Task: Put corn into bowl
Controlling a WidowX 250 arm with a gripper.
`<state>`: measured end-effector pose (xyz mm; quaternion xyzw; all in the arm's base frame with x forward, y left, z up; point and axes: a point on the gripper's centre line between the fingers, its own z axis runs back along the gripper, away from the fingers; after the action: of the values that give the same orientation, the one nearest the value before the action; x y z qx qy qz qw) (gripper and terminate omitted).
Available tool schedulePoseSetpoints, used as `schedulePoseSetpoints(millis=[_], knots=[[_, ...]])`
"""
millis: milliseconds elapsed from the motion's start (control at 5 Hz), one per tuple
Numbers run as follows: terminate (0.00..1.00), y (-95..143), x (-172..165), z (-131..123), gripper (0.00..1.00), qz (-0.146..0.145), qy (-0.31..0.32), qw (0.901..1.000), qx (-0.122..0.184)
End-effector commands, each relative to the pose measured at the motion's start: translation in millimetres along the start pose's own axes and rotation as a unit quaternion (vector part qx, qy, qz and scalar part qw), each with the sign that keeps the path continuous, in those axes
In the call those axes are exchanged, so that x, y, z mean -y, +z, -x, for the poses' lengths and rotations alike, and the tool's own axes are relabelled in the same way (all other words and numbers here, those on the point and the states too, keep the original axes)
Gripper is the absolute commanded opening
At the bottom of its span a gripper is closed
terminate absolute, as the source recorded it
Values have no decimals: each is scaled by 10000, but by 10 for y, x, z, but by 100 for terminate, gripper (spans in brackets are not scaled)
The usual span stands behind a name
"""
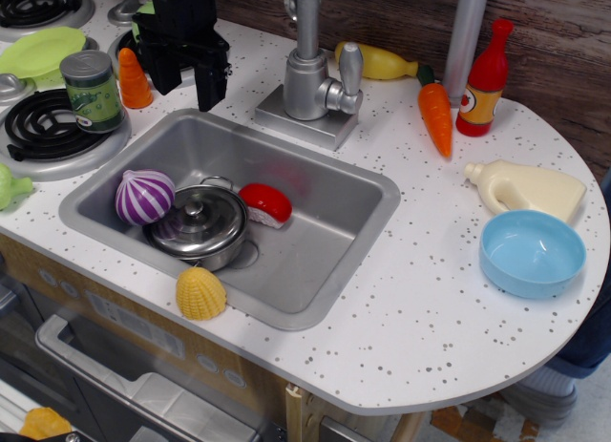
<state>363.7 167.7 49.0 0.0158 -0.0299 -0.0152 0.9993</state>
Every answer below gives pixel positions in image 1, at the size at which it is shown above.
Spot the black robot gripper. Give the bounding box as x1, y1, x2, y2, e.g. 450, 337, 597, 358
137, 0, 231, 112

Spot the yellow toy corn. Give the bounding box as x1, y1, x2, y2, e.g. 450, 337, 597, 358
176, 267, 227, 321

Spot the light blue plastic bowl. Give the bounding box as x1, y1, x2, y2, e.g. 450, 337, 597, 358
478, 210, 586, 300

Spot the orange toy carrot tip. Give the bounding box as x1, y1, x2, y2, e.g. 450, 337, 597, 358
118, 49, 153, 109

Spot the green toy cabbage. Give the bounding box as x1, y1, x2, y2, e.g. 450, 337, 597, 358
132, 1, 156, 43

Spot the silver stove knob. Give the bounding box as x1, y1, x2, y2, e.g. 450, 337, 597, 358
0, 74, 36, 106
107, 0, 142, 27

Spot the green toy pea can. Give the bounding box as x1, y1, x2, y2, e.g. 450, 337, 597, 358
59, 50, 124, 134

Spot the silver toy faucet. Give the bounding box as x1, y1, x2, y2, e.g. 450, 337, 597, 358
255, 0, 364, 150

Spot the purple striped toy onion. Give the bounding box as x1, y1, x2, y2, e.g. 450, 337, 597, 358
115, 169, 176, 226

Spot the light green plastic plate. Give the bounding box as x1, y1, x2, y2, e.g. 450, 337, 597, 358
1, 27, 87, 89

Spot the red toy cheese wedge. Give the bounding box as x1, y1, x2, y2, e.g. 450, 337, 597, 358
239, 183, 292, 229

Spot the steel pot with lid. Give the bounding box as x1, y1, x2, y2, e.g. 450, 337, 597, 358
144, 176, 248, 271

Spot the front left black burner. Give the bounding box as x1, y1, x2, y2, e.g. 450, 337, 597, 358
1, 89, 131, 181

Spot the back left black burner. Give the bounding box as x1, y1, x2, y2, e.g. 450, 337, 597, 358
1, 0, 95, 30

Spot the yellow toy mustard bottle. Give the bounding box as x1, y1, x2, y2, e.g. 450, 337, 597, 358
334, 41, 419, 80

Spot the light green toy vegetable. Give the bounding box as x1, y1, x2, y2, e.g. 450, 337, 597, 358
0, 163, 33, 210

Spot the grey toy sink basin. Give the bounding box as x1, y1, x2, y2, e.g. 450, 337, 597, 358
59, 110, 401, 330

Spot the orange toy carrot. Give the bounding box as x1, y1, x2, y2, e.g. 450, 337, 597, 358
416, 65, 453, 158

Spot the silver support pole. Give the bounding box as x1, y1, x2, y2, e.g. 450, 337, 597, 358
442, 0, 488, 108

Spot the red toy ketchup bottle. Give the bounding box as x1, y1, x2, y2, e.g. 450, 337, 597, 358
455, 18, 514, 137

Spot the grey toy oven door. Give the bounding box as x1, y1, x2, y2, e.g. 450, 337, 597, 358
35, 314, 287, 441

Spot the cream toy detergent bottle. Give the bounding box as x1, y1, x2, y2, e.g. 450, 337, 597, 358
463, 160, 586, 222

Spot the yellow toy food piece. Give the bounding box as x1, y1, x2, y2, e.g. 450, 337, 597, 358
19, 408, 73, 440

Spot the person's shoe and sock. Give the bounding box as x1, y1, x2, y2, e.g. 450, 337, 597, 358
499, 367, 578, 428

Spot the blue jeans leg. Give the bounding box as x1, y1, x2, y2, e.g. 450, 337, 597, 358
553, 169, 611, 379

